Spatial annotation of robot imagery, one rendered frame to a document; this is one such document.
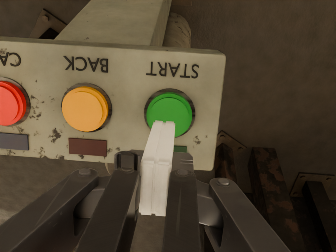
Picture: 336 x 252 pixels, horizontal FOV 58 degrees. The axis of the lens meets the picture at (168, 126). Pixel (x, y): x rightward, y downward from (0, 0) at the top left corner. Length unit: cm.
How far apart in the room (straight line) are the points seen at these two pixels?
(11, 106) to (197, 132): 17
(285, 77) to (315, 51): 11
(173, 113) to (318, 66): 76
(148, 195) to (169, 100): 12
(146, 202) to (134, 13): 29
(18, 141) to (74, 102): 7
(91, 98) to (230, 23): 65
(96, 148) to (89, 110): 4
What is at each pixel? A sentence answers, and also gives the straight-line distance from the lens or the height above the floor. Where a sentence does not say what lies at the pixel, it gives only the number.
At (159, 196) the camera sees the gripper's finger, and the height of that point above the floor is 72.
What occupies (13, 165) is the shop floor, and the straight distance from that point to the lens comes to 139.
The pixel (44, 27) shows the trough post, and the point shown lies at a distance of 96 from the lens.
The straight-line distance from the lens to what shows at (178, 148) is 28.
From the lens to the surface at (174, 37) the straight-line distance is 71.
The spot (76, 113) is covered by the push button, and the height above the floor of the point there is 61.
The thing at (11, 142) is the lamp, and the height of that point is 62.
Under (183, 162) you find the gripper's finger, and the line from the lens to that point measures 17.
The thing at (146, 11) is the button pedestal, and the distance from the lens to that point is 41.
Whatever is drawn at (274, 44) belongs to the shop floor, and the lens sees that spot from 92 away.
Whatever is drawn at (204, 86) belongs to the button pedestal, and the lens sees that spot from 27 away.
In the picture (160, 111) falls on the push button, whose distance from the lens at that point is 26.
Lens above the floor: 82
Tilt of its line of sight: 52 degrees down
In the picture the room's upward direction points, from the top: 173 degrees counter-clockwise
